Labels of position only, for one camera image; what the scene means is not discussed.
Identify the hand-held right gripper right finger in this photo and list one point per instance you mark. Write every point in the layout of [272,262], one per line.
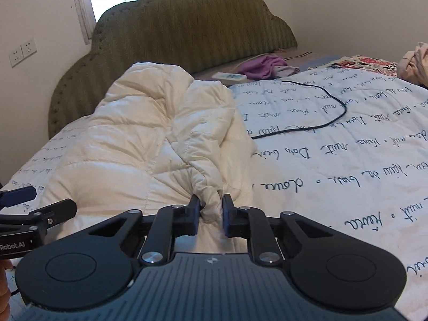
[234,222]

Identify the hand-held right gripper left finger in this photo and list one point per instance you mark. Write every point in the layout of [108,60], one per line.
[187,220]

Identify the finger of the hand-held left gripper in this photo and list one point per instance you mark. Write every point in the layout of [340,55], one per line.
[57,212]
[20,196]

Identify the white script-print bedsheet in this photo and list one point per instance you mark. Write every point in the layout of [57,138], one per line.
[133,140]

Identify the person's left hand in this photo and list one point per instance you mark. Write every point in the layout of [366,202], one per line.
[4,291]

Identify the white remote control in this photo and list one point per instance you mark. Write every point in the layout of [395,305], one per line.
[230,78]

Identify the purple cloth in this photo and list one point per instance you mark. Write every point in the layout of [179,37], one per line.
[260,67]

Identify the grey cloth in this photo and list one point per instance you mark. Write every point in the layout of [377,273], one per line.
[287,71]

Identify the green upholstered headboard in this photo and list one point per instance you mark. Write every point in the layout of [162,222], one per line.
[184,23]

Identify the floral printed cloth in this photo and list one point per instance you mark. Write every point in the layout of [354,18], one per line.
[364,65]

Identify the beige pink cloth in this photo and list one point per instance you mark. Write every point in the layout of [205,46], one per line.
[414,65]

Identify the white wall socket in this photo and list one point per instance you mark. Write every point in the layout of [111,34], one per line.
[15,57]
[29,47]

